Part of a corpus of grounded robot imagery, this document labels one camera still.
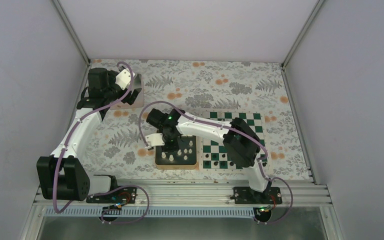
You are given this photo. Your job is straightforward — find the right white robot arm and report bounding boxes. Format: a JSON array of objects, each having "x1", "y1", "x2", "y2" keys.
[{"x1": 144, "y1": 108, "x2": 270, "y2": 204}]

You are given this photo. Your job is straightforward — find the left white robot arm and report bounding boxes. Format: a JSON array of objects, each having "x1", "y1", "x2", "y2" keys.
[{"x1": 36, "y1": 67, "x2": 143, "y2": 203}]

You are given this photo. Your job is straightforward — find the green white chess board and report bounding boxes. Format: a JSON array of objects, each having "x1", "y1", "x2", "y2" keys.
[{"x1": 199, "y1": 109, "x2": 269, "y2": 173}]

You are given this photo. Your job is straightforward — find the empty silver metal tray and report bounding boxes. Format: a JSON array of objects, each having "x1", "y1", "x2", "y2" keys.
[{"x1": 110, "y1": 73, "x2": 145, "y2": 110}]

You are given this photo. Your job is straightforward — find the metal tray with wooden rim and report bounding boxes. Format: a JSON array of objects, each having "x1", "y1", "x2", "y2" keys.
[{"x1": 154, "y1": 135, "x2": 199, "y2": 170}]

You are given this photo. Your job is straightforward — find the floral paper table cover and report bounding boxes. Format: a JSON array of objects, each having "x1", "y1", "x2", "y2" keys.
[{"x1": 81, "y1": 59, "x2": 310, "y2": 181}]

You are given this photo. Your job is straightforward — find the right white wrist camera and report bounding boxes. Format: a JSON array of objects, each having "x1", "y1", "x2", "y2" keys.
[{"x1": 145, "y1": 133, "x2": 165, "y2": 149}]

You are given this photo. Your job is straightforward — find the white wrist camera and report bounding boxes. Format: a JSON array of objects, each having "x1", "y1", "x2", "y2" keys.
[
  {"x1": 115, "y1": 68, "x2": 132, "y2": 90},
  {"x1": 145, "y1": 133, "x2": 165, "y2": 149}
]

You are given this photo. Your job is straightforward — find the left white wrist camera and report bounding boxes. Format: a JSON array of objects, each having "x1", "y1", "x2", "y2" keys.
[{"x1": 115, "y1": 68, "x2": 132, "y2": 90}]

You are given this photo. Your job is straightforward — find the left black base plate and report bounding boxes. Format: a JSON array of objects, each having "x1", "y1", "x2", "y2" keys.
[{"x1": 86, "y1": 186, "x2": 137, "y2": 205}]

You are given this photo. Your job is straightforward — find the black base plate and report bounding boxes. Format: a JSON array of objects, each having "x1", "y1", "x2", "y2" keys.
[
  {"x1": 230, "y1": 186, "x2": 283, "y2": 205},
  {"x1": 86, "y1": 186, "x2": 137, "y2": 205}
]

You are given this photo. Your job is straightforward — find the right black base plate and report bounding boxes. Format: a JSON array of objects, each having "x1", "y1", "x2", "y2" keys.
[{"x1": 230, "y1": 186, "x2": 283, "y2": 205}]

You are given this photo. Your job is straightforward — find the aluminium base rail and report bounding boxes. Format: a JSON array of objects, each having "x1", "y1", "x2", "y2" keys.
[{"x1": 32, "y1": 183, "x2": 333, "y2": 208}]

